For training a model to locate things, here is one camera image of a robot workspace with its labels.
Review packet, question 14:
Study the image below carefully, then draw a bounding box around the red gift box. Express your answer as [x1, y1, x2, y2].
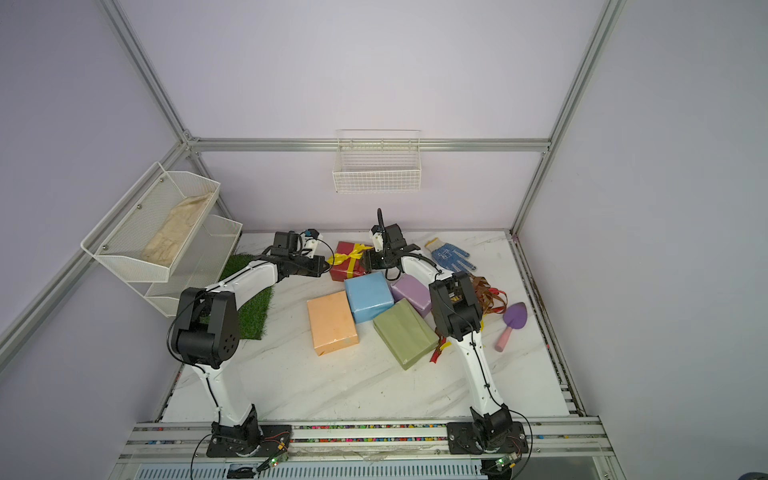
[328, 241, 376, 283]

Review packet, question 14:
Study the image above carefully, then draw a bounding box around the purple gift box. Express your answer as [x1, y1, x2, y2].
[390, 274, 432, 318]

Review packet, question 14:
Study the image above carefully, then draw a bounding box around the yellow ribbon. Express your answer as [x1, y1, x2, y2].
[326, 242, 374, 278]
[439, 321, 484, 351]

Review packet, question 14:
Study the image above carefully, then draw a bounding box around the blue gift box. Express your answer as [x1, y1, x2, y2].
[344, 271, 394, 324]

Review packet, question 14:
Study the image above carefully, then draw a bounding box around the green gift box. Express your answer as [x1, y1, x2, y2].
[373, 299, 439, 371]

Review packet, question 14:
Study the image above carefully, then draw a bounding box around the orange gift box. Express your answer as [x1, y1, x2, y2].
[307, 291, 359, 356]

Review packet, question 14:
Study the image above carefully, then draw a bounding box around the brown ribbon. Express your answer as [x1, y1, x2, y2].
[470, 275, 508, 315]

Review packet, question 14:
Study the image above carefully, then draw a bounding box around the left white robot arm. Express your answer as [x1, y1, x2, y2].
[167, 229, 330, 431]

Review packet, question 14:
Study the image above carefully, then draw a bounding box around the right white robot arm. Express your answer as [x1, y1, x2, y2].
[363, 209, 513, 436]

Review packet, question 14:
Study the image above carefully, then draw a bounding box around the blue dotted work glove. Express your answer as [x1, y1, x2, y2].
[425, 238, 476, 274]

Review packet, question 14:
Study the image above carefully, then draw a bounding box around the green artificial grass mat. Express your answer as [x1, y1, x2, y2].
[214, 254, 278, 340]

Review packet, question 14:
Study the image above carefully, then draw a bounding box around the lower white mesh shelf basket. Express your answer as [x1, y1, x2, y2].
[130, 214, 242, 318]

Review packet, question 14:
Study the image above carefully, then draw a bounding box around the white mesh shelf basket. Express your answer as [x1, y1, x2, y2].
[130, 214, 242, 318]
[81, 163, 220, 283]

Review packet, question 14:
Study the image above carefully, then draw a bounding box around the beige cloth in basket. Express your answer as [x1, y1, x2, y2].
[141, 193, 212, 267]

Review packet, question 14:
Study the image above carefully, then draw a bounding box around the upper white mesh shelf basket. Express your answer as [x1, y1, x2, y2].
[81, 163, 220, 283]

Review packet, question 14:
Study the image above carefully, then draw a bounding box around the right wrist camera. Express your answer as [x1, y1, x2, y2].
[370, 225, 386, 252]

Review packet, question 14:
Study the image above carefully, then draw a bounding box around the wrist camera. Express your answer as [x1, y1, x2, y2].
[370, 225, 386, 252]
[299, 229, 322, 258]

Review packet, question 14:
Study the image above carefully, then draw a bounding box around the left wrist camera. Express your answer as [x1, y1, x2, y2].
[299, 229, 322, 258]

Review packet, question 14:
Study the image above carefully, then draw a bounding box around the white wire wall basket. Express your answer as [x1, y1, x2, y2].
[332, 129, 422, 194]

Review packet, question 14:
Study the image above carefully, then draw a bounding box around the purple pink-handled spatula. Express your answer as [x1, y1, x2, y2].
[494, 302, 528, 352]

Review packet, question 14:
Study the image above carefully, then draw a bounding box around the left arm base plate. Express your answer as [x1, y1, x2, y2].
[206, 405, 292, 458]

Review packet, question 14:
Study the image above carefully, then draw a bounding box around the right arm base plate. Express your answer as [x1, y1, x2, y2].
[446, 405, 530, 455]

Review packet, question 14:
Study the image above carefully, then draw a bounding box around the aluminium front rail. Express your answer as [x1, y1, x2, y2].
[110, 417, 625, 479]

